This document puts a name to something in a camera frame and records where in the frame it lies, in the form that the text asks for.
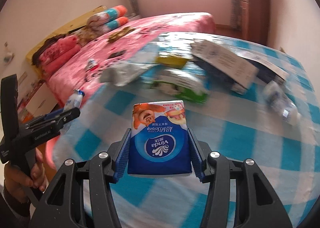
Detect brown wooden cabinet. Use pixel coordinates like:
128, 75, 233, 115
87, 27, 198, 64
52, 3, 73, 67
240, 0, 270, 46

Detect blue checkered table cover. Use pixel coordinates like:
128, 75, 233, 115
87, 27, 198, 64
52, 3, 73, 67
51, 31, 320, 228

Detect yellow wooden headboard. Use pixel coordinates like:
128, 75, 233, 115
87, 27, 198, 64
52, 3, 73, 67
25, 6, 107, 65

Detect yellow snack bag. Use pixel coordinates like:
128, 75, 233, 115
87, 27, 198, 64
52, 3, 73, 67
156, 52, 192, 69

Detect white milk carton box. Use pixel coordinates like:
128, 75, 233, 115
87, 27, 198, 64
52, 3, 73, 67
190, 40, 259, 95

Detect blue Vinda tissue pack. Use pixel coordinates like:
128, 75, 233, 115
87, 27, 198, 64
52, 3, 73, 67
127, 100, 192, 177

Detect rolled colourful quilt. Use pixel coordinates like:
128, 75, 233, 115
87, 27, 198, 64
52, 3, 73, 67
86, 5, 129, 36

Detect olive crumpled cloth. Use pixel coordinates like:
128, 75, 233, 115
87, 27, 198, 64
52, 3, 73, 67
108, 26, 135, 43

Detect crushed clear plastic bottle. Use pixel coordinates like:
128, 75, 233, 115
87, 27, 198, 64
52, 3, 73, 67
263, 80, 300, 126

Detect dark blue milk carton box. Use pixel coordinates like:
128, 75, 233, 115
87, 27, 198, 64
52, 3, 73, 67
235, 50, 289, 86

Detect white blue plastic bag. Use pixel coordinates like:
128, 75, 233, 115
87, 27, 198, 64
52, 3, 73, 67
99, 61, 156, 87

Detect person's left hand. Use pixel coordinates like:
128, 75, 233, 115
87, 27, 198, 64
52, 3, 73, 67
4, 148, 47, 203

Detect pink love you bedspread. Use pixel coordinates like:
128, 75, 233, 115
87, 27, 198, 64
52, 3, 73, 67
46, 12, 216, 106

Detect white bedside cabinet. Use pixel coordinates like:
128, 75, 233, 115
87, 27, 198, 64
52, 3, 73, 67
18, 80, 58, 123

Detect green white snack bag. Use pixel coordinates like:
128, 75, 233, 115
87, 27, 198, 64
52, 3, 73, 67
151, 68, 209, 104

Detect black smartphone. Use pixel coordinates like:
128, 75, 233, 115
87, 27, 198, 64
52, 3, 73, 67
108, 50, 126, 59

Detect pink folded pillows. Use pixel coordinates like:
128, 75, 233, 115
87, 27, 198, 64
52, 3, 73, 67
37, 35, 81, 76

